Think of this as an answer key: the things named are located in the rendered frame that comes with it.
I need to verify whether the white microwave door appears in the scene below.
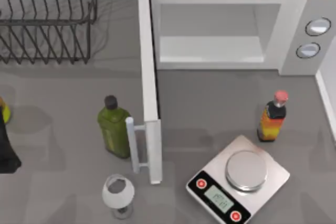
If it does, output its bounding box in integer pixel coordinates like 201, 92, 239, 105
138, 0, 163, 185

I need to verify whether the green bottle with black cap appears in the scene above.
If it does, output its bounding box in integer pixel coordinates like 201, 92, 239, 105
97, 95, 132, 159

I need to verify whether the dark sauce bottle red cap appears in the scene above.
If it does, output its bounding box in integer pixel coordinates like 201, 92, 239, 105
256, 90, 289, 143

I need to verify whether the clear wine glass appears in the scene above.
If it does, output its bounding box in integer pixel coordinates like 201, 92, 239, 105
101, 174, 135, 220

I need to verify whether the silver kitchen scale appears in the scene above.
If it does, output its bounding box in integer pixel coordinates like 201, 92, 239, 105
185, 134, 291, 224

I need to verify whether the pale microwave oven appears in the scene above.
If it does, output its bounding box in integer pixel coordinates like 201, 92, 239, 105
145, 0, 336, 77

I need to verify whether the round microwave knob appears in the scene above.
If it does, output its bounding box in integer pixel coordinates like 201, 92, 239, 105
304, 17, 332, 37
296, 42, 321, 59

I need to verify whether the yellow and orange bottle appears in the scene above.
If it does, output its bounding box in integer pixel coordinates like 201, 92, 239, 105
0, 97, 12, 124

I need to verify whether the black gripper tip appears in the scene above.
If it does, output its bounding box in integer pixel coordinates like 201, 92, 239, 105
0, 108, 22, 174

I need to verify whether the pale microwave door handle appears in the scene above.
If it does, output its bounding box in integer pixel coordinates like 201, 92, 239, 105
125, 116, 149, 174

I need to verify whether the black wire dish rack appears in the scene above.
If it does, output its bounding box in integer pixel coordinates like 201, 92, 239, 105
0, 0, 100, 65

